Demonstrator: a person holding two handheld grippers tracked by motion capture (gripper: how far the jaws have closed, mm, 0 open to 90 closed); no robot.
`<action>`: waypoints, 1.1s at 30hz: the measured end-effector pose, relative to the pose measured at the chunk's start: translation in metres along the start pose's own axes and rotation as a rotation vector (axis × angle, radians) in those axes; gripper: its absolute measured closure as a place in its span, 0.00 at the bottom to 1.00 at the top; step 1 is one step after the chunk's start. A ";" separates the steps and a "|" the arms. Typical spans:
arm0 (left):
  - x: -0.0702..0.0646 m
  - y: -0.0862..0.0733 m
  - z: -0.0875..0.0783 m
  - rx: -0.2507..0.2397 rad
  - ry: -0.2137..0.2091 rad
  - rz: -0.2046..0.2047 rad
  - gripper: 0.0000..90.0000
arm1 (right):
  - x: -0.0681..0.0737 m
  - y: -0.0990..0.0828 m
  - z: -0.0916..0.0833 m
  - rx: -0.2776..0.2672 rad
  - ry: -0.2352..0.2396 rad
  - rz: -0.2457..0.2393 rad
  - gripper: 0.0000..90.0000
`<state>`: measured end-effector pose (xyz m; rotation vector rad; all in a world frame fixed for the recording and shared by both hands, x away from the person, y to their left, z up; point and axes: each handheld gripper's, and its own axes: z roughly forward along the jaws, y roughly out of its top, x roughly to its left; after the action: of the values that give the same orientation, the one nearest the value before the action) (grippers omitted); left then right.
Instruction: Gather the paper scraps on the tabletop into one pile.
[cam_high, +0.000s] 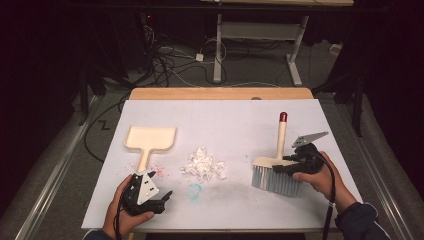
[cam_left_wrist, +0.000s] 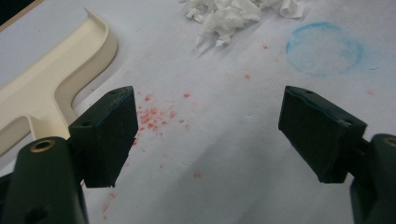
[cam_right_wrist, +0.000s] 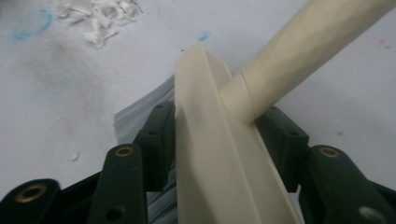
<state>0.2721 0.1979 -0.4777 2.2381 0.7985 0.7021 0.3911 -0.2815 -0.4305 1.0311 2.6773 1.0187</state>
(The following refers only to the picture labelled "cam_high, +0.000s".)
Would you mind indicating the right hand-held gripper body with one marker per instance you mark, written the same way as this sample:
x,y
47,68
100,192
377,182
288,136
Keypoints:
x,y
308,156

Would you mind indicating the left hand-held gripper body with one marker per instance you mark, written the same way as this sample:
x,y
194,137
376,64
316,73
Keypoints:
x,y
145,196

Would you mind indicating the cream brush with grey bristles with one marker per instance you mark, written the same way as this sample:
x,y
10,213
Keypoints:
x,y
281,143

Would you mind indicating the person's right hand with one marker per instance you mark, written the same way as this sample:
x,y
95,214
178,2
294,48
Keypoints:
x,y
320,181

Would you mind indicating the person's left hand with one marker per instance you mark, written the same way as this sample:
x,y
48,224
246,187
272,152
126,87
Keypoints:
x,y
123,221

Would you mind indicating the cream dustpan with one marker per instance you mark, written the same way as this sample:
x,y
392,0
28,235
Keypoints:
x,y
150,138

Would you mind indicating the pile of white paper scraps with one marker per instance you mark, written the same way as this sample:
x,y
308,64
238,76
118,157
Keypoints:
x,y
205,165

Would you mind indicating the white board sheet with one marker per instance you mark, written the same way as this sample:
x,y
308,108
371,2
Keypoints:
x,y
226,123

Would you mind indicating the white power adapter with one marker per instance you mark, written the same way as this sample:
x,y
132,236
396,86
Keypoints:
x,y
199,57

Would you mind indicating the metal floor rail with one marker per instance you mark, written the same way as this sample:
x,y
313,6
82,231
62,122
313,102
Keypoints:
x,y
50,186
380,186

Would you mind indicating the white metal desk frame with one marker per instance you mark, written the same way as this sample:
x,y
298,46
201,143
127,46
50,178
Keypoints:
x,y
258,30

